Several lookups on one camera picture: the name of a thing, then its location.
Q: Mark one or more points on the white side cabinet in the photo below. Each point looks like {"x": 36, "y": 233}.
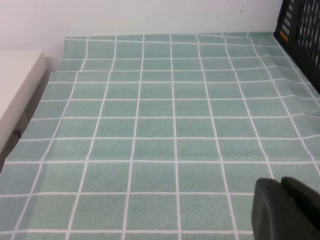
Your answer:
{"x": 17, "y": 82}

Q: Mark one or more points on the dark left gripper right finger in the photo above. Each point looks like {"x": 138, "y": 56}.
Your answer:
{"x": 307, "y": 207}

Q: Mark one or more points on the green checked tablecloth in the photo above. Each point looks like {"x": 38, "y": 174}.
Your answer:
{"x": 160, "y": 137}

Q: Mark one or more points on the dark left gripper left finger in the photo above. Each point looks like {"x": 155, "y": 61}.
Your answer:
{"x": 270, "y": 212}

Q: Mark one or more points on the black mesh book holder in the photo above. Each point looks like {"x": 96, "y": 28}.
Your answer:
{"x": 305, "y": 37}

